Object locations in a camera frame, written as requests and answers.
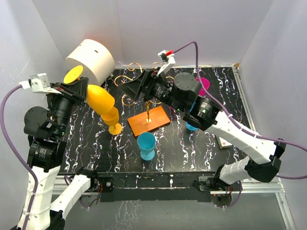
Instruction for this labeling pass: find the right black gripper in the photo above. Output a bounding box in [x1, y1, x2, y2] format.
[118, 68, 185, 114]

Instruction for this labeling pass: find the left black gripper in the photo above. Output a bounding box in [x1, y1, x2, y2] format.
[46, 76, 89, 136]

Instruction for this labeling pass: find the yellow wine glass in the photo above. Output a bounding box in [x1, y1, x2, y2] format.
[101, 107, 122, 135]
[63, 65, 115, 115]

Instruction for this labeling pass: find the blue wine glass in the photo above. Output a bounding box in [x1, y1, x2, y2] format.
[186, 109, 199, 131]
[137, 132, 156, 161]

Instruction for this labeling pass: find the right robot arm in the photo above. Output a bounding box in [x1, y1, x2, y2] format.
[119, 70, 286, 190]

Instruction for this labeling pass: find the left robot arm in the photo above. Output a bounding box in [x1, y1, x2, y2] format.
[15, 74, 99, 230]

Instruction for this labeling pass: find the right magenta wine glass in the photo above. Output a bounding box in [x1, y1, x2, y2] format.
[195, 77, 211, 98]

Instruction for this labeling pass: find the white cylindrical container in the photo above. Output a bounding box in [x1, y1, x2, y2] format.
[65, 39, 115, 86]

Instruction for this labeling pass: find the small white box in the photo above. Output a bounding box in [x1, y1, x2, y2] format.
[216, 137, 232, 149]

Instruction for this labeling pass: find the gold wire wine glass rack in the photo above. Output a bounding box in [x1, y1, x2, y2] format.
[114, 62, 170, 138]

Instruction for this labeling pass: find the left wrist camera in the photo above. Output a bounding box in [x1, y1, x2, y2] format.
[18, 73, 56, 94]

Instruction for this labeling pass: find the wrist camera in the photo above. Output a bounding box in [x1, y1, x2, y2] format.
[157, 50, 176, 76]
[18, 73, 56, 94]

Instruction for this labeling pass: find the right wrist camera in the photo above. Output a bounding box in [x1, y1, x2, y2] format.
[157, 50, 176, 76]

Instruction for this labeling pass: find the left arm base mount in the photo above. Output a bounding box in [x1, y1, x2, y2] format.
[63, 167, 114, 195]

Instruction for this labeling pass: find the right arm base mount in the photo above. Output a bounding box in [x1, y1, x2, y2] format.
[193, 176, 235, 195]

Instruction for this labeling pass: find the aluminium table frame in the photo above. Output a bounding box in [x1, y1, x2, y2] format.
[26, 63, 298, 230]

